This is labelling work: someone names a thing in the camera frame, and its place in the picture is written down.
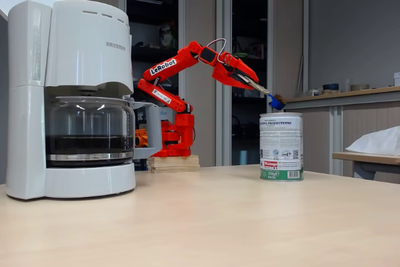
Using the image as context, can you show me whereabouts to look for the blue spoon cardboard handle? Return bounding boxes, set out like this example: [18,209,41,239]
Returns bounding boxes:
[237,74,288,111]

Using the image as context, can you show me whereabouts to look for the white green coffee can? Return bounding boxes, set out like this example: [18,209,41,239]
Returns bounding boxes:
[259,112,304,182]

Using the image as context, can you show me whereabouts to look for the white drip coffee maker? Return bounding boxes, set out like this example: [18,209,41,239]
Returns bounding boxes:
[0,0,137,201]

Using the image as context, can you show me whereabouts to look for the white carton box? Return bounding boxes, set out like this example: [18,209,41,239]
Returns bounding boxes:
[242,84,266,98]

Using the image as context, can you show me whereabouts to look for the printed cardboard box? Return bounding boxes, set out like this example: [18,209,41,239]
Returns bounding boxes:
[246,43,265,59]

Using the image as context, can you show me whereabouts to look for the leaning grey rods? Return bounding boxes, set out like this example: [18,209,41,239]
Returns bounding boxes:
[296,56,304,98]

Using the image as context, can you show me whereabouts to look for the colourful printed box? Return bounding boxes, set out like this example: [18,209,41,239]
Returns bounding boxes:
[159,24,176,49]

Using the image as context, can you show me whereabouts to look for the low sideboard wooden top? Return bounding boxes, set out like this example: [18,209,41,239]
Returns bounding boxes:
[276,86,400,184]

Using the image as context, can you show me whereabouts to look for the plywood base block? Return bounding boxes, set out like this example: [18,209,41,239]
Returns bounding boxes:
[146,154,201,173]

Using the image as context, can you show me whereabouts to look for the orange table clamp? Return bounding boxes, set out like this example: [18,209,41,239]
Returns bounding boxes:
[134,128,149,148]

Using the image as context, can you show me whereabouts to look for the white plastic bag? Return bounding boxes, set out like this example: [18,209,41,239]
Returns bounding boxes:
[345,125,400,156]

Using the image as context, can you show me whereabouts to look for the side table wooden top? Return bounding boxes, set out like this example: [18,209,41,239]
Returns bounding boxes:
[331,151,400,181]

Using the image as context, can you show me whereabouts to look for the white servo wire loop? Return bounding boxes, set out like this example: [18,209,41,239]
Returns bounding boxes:
[207,38,228,64]

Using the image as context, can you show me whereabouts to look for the glass carafe grey handle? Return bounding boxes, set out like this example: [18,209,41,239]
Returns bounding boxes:
[45,93,163,168]

